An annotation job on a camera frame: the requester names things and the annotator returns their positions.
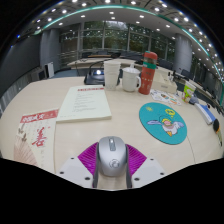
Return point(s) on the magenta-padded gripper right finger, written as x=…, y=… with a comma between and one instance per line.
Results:
x=136, y=158

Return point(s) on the colourful sticker sheet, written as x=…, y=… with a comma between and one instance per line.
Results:
x=166, y=97

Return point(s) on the white standing panel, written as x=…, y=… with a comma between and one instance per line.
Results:
x=50, y=70

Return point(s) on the dark office chairs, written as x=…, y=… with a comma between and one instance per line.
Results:
x=166, y=64

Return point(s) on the white booklet with red heading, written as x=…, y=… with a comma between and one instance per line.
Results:
x=84, y=104

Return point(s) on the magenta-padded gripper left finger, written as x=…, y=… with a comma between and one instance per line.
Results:
x=86, y=156

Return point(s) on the ceiling lights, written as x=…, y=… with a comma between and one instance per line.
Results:
x=113, y=12

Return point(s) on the long beige conference desk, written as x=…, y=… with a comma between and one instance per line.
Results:
x=86, y=62

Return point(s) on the stacked white paper cups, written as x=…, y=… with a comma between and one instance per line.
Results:
x=111, y=76

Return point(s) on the silver computer mouse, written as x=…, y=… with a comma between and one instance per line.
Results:
x=112, y=156

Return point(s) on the green printed paper cup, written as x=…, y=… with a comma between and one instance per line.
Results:
x=188, y=92

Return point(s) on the cream cardboard box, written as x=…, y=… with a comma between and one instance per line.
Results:
x=165, y=84

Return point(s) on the white lidded mug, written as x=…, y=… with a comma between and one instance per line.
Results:
x=130, y=80

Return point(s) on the red bottle with green band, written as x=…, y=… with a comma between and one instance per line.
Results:
x=148, y=75

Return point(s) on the round teal cartoon mouse pad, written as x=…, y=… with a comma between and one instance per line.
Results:
x=163, y=123

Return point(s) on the blue and white book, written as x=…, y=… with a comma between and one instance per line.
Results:
x=206, y=114

